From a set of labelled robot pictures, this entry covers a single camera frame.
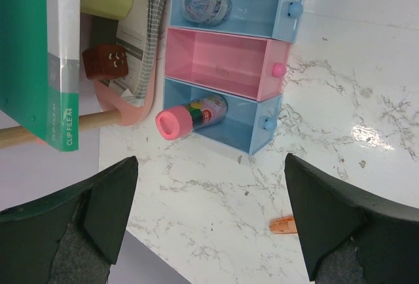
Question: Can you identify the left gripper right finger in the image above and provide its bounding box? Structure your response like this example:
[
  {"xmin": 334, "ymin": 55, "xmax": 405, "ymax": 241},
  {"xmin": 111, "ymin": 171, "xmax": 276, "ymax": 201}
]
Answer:
[{"xmin": 285, "ymin": 154, "xmax": 418, "ymax": 283}]

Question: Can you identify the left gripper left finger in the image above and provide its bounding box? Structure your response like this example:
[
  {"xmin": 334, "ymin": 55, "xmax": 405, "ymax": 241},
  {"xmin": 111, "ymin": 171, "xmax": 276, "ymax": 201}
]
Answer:
[{"xmin": 1, "ymin": 156, "xmax": 138, "ymax": 283}]

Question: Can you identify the pink crayon bottle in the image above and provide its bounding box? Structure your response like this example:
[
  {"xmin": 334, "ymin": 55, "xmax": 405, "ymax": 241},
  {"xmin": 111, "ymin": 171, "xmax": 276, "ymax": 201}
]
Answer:
[{"xmin": 155, "ymin": 94, "xmax": 228, "ymax": 141}]

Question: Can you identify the four-compartment pastel organizer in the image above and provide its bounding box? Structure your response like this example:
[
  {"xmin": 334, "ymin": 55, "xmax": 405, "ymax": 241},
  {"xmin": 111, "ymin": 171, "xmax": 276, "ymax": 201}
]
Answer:
[{"xmin": 162, "ymin": 0, "xmax": 304, "ymax": 155}]

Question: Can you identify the clear tape roll pack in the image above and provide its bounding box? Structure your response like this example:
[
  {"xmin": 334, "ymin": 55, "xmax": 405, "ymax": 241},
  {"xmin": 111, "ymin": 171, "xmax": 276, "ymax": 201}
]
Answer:
[{"xmin": 181, "ymin": 0, "xmax": 232, "ymax": 26}]

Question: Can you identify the pink oval shelf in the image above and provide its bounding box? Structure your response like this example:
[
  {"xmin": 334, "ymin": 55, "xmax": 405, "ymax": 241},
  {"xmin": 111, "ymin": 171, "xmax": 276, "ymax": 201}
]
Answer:
[{"xmin": 0, "ymin": 58, "xmax": 164, "ymax": 149}]

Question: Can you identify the brown cube toy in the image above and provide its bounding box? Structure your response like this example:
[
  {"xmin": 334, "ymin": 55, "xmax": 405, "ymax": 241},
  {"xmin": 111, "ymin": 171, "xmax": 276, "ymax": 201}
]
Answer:
[{"xmin": 82, "ymin": 44, "xmax": 128, "ymax": 80}]

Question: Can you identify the spiral notebook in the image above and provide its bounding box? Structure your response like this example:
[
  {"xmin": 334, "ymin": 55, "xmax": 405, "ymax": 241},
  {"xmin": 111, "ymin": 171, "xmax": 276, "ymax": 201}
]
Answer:
[{"xmin": 101, "ymin": 0, "xmax": 166, "ymax": 107}]

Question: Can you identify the green book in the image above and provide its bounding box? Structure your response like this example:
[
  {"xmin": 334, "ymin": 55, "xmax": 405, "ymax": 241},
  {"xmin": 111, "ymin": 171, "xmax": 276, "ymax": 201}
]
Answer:
[{"xmin": 1, "ymin": 0, "xmax": 81, "ymax": 152}]

